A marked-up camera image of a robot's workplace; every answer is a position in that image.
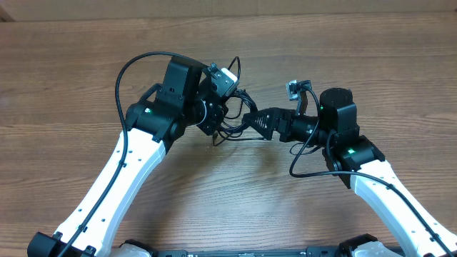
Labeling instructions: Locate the black usb cable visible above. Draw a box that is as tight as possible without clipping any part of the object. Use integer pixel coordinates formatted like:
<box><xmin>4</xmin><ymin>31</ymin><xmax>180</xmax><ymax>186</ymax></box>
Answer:
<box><xmin>212</xmin><ymin>56</ymin><xmax>267</xmax><ymax>147</ymax></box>

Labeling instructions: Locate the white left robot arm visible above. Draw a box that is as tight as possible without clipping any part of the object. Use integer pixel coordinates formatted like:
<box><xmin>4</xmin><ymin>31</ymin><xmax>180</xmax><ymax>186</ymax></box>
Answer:
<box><xmin>26</xmin><ymin>53</ymin><xmax>240</xmax><ymax>257</ymax></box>

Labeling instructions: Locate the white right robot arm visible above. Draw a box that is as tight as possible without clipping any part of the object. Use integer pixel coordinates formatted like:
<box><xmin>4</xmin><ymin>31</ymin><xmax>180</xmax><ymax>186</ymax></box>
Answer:
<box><xmin>243</xmin><ymin>88</ymin><xmax>456</xmax><ymax>256</ymax></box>

